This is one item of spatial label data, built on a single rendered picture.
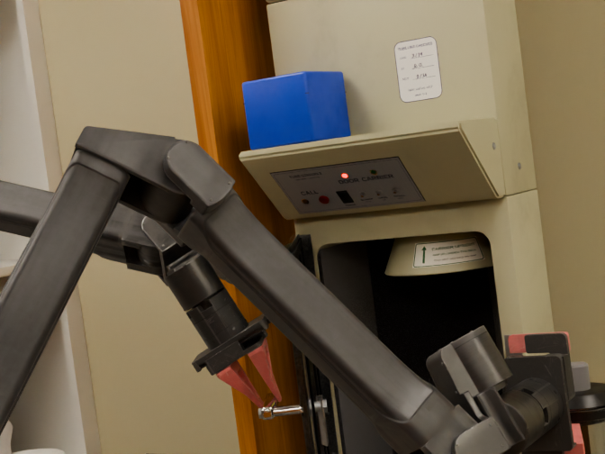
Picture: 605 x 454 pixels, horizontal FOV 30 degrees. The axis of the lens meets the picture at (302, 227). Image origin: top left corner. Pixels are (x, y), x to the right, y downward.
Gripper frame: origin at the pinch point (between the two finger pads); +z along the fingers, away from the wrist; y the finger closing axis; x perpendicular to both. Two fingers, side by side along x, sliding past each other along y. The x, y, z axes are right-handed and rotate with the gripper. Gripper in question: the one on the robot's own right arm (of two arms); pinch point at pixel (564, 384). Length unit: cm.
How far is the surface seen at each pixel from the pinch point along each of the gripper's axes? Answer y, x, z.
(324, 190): 25.2, 31.3, 6.1
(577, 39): 43, 11, 55
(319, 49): 44, 33, 12
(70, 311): 6, 125, 52
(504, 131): 29.3, 8.6, 14.1
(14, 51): 63, 132, 55
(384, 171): 26.6, 21.3, 4.5
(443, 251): 14.8, 19.9, 15.1
